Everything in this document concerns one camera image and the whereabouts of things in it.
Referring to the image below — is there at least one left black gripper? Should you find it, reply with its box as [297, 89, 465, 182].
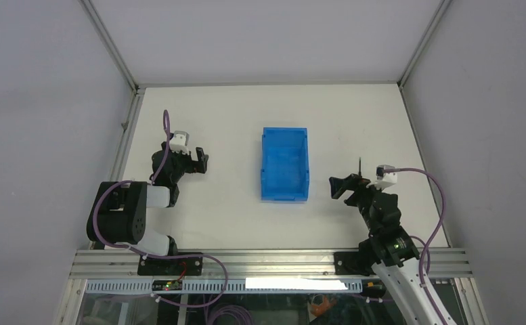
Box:
[162, 142, 207, 184]

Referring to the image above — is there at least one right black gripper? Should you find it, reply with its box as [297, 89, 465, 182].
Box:
[329, 173, 387, 236]

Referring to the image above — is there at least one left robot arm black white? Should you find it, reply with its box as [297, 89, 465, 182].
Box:
[86, 142, 209, 275]

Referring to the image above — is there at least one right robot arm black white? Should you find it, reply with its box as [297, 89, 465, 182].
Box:
[329, 173, 455, 324]

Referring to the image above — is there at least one blue plastic bin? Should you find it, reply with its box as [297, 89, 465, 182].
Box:
[260, 127, 310, 202]

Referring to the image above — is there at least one orange object below table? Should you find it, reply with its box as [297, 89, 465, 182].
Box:
[308, 294, 337, 317]

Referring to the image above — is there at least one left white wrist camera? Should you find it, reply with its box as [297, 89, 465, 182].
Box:
[169, 131, 189, 155]

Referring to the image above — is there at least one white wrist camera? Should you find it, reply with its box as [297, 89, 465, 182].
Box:
[366, 165, 397, 190]
[169, 131, 189, 155]

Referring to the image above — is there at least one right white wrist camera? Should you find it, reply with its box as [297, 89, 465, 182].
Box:
[366, 165, 397, 190]

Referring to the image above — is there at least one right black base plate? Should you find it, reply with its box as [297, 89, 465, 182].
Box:
[333, 251, 374, 276]

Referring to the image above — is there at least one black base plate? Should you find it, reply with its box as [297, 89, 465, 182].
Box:
[333, 251, 374, 276]
[137, 255, 203, 276]

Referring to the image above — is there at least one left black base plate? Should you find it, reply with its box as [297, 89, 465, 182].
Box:
[137, 255, 203, 276]

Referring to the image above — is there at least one slotted grey cable duct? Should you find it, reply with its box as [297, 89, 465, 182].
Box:
[85, 278, 363, 295]

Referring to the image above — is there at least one aluminium front rail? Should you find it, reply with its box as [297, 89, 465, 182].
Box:
[68, 248, 473, 281]

